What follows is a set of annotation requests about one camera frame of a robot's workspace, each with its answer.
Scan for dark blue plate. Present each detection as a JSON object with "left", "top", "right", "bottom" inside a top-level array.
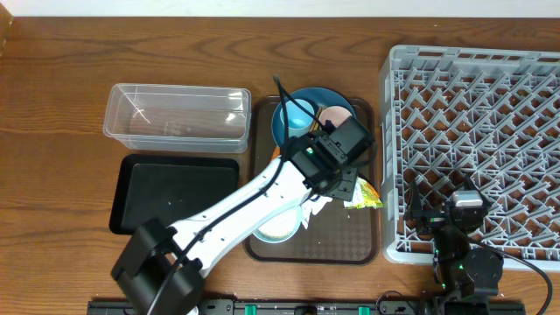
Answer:
[{"left": 272, "top": 87, "right": 356, "bottom": 147}]

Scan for yellow green snack wrapper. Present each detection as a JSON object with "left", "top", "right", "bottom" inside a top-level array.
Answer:
[{"left": 343, "top": 177, "right": 383, "bottom": 209}]

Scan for orange carrot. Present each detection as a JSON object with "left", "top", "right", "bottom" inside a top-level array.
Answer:
[{"left": 271, "top": 146, "right": 280, "bottom": 159}]

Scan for white napkin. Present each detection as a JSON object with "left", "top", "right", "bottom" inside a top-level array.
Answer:
[{"left": 301, "top": 195, "right": 333, "bottom": 229}]

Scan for pink cup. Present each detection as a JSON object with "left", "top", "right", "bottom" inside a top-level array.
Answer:
[{"left": 318, "top": 106, "right": 353, "bottom": 127}]

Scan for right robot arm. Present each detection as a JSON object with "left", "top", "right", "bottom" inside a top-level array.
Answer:
[{"left": 404, "top": 178, "right": 504, "bottom": 314}]

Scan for light blue cup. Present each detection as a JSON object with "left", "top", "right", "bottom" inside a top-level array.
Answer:
[{"left": 279, "top": 99, "right": 315, "bottom": 139}]

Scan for clear plastic bin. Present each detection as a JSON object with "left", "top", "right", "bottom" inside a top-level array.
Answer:
[{"left": 103, "top": 83, "right": 251, "bottom": 154}]

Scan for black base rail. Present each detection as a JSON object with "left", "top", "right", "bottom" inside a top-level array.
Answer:
[{"left": 87, "top": 299, "right": 526, "bottom": 315}]

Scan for light blue rice bowl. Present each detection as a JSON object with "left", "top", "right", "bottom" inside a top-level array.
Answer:
[{"left": 253, "top": 206, "right": 303, "bottom": 243}]

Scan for right wooden chopstick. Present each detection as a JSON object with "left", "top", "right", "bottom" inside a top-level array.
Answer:
[{"left": 316, "top": 107, "right": 324, "bottom": 127}]

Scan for black plastic tray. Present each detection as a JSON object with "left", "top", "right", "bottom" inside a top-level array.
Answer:
[{"left": 108, "top": 154, "right": 239, "bottom": 235}]

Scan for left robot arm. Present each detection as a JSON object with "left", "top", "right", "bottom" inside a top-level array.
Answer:
[{"left": 111, "top": 117, "right": 375, "bottom": 314}]

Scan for grey dishwasher rack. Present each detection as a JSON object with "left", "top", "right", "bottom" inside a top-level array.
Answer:
[{"left": 380, "top": 45, "right": 559, "bottom": 272}]

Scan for brown serving tray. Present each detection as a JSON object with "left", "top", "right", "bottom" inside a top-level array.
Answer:
[{"left": 244, "top": 96, "right": 379, "bottom": 265}]

